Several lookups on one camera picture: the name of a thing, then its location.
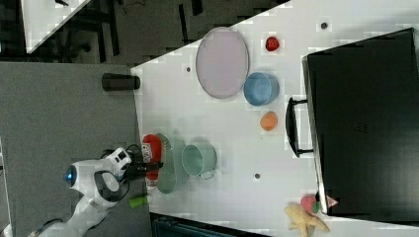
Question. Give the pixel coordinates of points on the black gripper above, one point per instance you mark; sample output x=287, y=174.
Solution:
x=136, y=168

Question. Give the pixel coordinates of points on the red plush ketchup bottle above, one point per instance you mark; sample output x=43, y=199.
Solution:
x=151, y=151

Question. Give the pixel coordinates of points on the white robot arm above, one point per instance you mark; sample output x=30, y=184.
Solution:
x=99, y=182

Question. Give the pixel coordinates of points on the mint green oval strainer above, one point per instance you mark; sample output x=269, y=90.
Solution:
x=172, y=176

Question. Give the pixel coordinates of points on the green marker pen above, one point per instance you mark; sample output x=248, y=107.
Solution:
x=136, y=202

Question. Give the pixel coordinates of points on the mint green metal cup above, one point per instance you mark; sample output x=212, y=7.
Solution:
x=199, y=160

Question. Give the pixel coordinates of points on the dark teal crate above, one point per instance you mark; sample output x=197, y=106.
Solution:
x=169, y=226

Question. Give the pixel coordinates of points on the black cylinder upper table leg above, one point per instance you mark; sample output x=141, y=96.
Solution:
x=120, y=82

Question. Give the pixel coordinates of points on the orange plush fruit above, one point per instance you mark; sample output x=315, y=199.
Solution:
x=269, y=121

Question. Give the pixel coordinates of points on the large grey oval plate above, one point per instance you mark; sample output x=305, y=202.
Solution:
x=222, y=63

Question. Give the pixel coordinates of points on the blue bowl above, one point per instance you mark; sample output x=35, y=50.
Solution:
x=261, y=89

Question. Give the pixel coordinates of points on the yellow plush banana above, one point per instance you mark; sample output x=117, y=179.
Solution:
x=302, y=220

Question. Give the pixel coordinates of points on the pink plush strawberry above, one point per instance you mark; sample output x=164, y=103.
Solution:
x=310, y=204

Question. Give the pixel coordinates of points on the red plush strawberry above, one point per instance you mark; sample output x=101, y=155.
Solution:
x=272, y=44

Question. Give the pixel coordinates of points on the white side table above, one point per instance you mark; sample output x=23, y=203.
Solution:
x=42, y=18

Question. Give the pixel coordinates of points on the black toaster oven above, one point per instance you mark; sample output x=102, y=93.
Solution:
x=363, y=107

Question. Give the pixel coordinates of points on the black oven door handle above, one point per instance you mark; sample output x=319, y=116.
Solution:
x=291, y=127

